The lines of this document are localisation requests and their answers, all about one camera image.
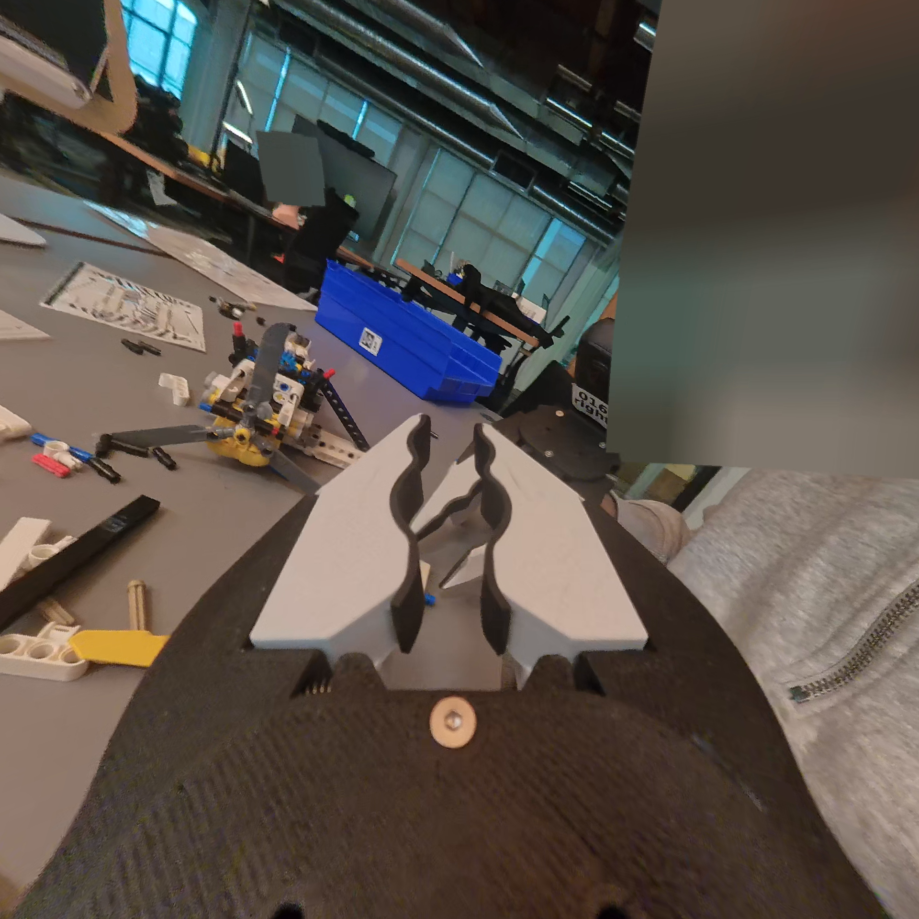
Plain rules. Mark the grey zip hoodie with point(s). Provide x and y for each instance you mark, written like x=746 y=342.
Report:
x=825 y=718

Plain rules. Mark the red lego pin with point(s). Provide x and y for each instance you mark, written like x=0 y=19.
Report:
x=52 y=465

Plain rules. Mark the wooden edged table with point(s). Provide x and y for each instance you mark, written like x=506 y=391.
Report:
x=467 y=294

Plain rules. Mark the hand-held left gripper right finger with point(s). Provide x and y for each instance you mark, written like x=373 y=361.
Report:
x=567 y=581

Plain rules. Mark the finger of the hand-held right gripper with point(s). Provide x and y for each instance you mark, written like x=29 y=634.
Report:
x=441 y=495
x=459 y=545

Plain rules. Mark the black and yellow lego piece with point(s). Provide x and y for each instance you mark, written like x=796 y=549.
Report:
x=231 y=307

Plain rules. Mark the printed instruction sheet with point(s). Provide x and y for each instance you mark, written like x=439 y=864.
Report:
x=18 y=233
x=230 y=269
x=129 y=305
x=18 y=327

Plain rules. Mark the person's right forearm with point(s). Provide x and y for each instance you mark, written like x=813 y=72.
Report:
x=646 y=524

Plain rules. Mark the white grey lego connector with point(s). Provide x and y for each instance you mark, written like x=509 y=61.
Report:
x=50 y=549

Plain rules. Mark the dark monitor screen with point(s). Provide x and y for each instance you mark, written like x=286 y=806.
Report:
x=366 y=179

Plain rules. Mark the white angled lego piece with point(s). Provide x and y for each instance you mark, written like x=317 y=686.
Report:
x=174 y=388

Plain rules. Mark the lego helicopter model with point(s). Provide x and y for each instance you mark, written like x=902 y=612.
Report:
x=265 y=409

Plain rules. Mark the white lego slope piece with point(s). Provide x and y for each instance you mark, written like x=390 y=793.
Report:
x=21 y=549

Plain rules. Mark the white lego pin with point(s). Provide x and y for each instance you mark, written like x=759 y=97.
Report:
x=57 y=452

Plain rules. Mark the tan lego axle pin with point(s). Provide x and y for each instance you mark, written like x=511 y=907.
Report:
x=57 y=612
x=138 y=607

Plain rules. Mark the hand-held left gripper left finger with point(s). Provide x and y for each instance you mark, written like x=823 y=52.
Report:
x=337 y=574

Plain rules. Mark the yellow lego panel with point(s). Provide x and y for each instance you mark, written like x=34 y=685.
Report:
x=122 y=647

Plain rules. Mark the white tan curved object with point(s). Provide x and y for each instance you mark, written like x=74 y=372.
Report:
x=64 y=72

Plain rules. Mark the long black lego beam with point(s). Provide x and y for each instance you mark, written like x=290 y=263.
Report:
x=79 y=553

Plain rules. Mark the white curved lego panel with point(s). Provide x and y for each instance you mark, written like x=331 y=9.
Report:
x=13 y=423

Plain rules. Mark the small white lego beam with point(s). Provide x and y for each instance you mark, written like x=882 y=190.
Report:
x=425 y=574

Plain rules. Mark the black mechanical arm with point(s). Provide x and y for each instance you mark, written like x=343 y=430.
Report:
x=488 y=298

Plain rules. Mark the white lego beam with holes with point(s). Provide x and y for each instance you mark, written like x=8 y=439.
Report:
x=39 y=652

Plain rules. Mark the blue plastic bin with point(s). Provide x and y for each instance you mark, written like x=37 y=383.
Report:
x=409 y=344

